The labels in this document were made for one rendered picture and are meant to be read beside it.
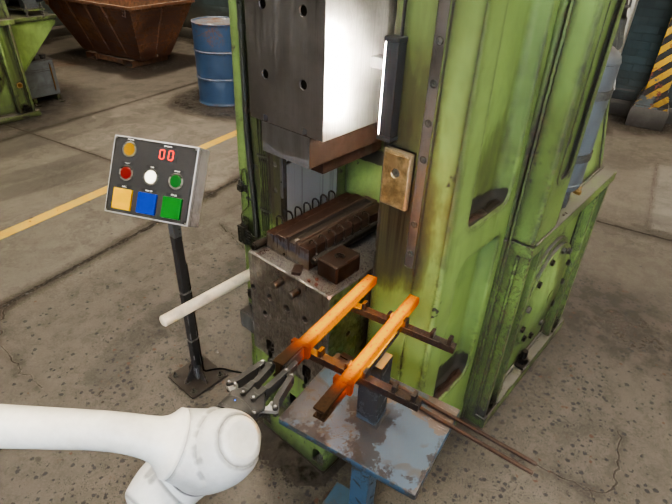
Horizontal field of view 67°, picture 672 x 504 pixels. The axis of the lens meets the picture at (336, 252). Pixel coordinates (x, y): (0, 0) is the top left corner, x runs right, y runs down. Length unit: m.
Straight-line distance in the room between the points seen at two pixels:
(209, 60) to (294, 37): 4.80
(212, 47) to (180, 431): 5.57
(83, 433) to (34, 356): 2.20
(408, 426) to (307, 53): 1.00
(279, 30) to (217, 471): 1.09
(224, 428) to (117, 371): 2.02
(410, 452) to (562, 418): 1.38
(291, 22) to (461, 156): 0.55
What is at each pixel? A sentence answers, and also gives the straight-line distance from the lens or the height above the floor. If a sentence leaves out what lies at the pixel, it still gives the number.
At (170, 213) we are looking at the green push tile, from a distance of 1.88.
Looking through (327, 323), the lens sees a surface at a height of 1.07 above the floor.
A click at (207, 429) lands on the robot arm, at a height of 1.28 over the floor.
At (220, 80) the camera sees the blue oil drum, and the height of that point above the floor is 0.30.
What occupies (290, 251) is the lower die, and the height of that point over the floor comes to 0.95.
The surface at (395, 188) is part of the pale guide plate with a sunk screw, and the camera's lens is 1.46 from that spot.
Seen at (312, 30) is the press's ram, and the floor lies 1.64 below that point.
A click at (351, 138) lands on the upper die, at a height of 1.32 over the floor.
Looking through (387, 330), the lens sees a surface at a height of 1.04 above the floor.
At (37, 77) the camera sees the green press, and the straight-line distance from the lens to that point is 6.85.
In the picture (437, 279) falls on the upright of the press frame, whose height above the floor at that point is 1.00.
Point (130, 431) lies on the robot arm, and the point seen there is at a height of 1.28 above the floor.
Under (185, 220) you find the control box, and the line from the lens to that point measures 1.86.
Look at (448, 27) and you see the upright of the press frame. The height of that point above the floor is 1.68.
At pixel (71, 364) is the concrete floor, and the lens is 2.87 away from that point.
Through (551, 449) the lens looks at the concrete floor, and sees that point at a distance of 2.53.
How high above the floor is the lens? 1.88
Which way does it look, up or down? 33 degrees down
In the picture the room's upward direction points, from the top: 2 degrees clockwise
